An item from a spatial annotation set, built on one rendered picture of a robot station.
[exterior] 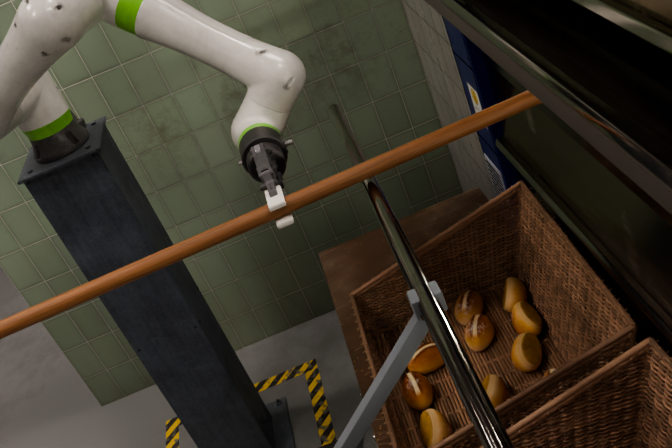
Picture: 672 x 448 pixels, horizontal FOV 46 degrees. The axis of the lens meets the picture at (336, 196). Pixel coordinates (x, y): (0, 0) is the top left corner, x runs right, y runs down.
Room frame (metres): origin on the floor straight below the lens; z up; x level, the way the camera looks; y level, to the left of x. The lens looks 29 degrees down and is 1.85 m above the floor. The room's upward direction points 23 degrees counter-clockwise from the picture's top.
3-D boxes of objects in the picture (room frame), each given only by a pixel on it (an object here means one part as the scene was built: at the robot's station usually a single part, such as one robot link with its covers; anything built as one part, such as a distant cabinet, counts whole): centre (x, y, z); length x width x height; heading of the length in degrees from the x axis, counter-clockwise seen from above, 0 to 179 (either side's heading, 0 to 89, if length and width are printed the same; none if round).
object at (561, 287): (1.25, -0.16, 0.72); 0.56 x 0.49 x 0.28; 178
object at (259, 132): (1.44, 0.10, 1.20); 0.12 x 0.06 x 0.09; 90
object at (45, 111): (1.94, 0.60, 1.36); 0.16 x 0.13 x 0.19; 146
